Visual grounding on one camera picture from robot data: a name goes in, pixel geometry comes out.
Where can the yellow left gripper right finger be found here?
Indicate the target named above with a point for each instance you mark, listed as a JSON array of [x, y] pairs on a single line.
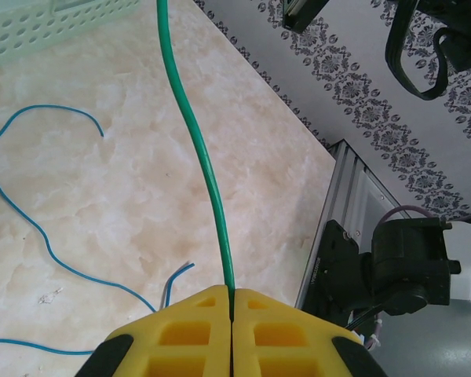
[[282, 341]]

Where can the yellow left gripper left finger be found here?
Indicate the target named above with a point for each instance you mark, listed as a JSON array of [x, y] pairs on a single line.
[[180, 341]]

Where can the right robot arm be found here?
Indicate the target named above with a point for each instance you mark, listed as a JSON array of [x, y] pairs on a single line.
[[408, 259]]

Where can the mint plastic basket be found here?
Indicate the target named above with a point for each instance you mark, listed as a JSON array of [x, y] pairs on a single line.
[[68, 12]]

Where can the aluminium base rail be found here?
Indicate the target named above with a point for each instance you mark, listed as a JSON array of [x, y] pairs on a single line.
[[349, 176]]

